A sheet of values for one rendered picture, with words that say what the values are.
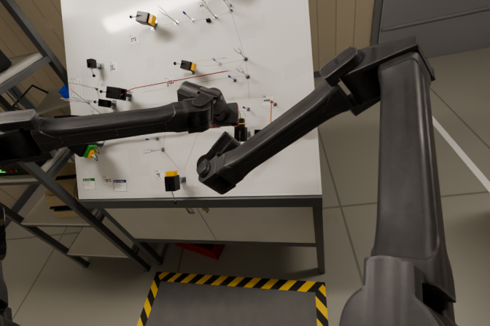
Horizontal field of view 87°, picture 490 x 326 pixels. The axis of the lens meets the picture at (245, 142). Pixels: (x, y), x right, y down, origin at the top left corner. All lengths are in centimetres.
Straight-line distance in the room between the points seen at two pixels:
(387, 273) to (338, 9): 311
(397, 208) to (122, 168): 121
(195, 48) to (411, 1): 269
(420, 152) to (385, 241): 11
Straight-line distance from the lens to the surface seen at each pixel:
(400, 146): 35
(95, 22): 153
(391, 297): 26
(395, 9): 343
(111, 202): 144
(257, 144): 53
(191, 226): 150
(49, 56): 162
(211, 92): 70
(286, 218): 128
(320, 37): 332
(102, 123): 64
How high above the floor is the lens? 174
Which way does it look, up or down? 41 degrees down
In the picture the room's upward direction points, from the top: 17 degrees counter-clockwise
